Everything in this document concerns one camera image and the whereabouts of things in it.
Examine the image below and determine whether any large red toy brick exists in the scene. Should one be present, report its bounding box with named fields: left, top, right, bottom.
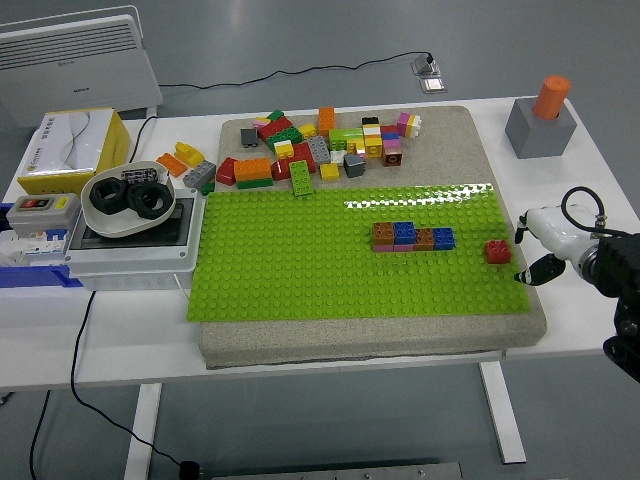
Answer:
left=272, top=142, right=317, bottom=181
left=257, top=117, right=294, bottom=141

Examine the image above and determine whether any orange cylinder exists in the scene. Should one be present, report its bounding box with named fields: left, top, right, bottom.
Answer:
left=532, top=74, right=572, bottom=120

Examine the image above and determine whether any orange flat toy brick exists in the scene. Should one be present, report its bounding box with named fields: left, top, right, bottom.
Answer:
left=155, top=153, right=189, bottom=178

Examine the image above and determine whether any dark grey sloped brick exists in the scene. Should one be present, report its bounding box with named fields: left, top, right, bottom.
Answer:
left=342, top=154, right=367, bottom=179

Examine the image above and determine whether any long dark green brick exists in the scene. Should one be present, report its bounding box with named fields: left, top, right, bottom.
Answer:
left=266, top=127, right=304, bottom=151

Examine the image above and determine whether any black hanging cable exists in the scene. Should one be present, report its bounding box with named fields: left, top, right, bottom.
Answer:
left=28, top=389, right=52, bottom=480

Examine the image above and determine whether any light grey long brick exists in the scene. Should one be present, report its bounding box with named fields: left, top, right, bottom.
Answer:
left=182, top=161, right=217, bottom=190

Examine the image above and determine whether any black heater power cable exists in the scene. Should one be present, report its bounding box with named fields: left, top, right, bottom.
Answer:
left=160, top=51, right=435, bottom=91

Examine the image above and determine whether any grey electrical enclosure box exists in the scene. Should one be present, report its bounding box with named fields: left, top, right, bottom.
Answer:
left=64, top=187, right=207, bottom=292

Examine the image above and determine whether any grey holder block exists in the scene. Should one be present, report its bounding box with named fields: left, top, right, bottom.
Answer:
left=504, top=97, right=578, bottom=160

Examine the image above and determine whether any grey-brown foam mat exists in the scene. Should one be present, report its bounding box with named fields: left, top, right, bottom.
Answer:
left=198, top=104, right=549, bottom=371

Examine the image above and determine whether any white bowl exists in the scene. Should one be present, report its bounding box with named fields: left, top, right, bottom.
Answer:
left=80, top=159, right=177, bottom=238

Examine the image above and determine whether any black cable on table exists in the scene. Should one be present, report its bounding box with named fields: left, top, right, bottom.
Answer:
left=129, top=114, right=159, bottom=164

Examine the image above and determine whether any lime green long brick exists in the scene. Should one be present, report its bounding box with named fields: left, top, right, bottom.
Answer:
left=328, top=127, right=364, bottom=151

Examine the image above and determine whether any blue plastic bin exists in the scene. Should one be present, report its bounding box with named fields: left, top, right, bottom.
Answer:
left=0, top=202, right=85, bottom=290

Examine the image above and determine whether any green studded baseplate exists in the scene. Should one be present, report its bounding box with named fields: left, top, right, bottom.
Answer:
left=184, top=182, right=532, bottom=321

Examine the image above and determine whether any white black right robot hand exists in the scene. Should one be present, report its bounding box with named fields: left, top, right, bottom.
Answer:
left=513, top=203, right=600, bottom=288

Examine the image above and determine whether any white panel heater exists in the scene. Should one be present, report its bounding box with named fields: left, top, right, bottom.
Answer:
left=0, top=4, right=164, bottom=129

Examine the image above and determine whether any black robot wrist cable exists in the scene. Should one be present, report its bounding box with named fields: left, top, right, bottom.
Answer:
left=560, top=186, right=621, bottom=237

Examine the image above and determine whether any grey push-button switch box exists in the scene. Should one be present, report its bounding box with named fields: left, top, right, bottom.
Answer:
left=5, top=193, right=82, bottom=236

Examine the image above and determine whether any white table leg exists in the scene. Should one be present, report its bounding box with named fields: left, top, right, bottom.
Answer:
left=478, top=360, right=527, bottom=465
left=123, top=383, right=164, bottom=480

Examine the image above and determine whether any orange two-by-four brick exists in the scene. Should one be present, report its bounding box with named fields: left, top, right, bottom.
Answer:
left=233, top=157, right=273, bottom=182

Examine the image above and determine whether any large black hex nut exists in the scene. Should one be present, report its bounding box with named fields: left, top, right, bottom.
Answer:
left=124, top=183, right=174, bottom=220
left=89, top=177, right=132, bottom=216

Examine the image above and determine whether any red sloped toy brick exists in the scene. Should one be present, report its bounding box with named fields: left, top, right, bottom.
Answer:
left=215, top=156, right=237, bottom=187

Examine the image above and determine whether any red square toy brick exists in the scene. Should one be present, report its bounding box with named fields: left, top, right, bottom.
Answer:
left=484, top=239, right=513, bottom=265

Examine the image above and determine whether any small black terminal block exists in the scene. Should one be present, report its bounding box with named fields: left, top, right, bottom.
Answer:
left=121, top=167, right=157, bottom=185

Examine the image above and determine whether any yellow white tissue box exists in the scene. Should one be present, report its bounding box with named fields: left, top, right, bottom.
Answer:
left=17, top=108, right=131, bottom=196

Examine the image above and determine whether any white blue circuit breaker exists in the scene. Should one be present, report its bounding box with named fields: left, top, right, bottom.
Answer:
left=0, top=227, right=70, bottom=266

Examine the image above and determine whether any green two-by-four brick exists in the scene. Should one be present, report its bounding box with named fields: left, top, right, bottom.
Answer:
left=288, top=159, right=316, bottom=197

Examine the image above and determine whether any light grey studded brick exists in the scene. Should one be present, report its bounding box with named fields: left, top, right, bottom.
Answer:
left=307, top=135, right=332, bottom=165

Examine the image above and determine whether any black cord with plug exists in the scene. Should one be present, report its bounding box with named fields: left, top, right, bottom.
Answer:
left=69, top=289, right=204, bottom=480

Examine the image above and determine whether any yellow sloped toy brick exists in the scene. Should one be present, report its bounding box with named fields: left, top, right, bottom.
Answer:
left=174, top=141, right=206, bottom=167

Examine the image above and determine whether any open metal floor socket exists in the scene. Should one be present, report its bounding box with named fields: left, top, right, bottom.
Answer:
left=410, top=52, right=442, bottom=77

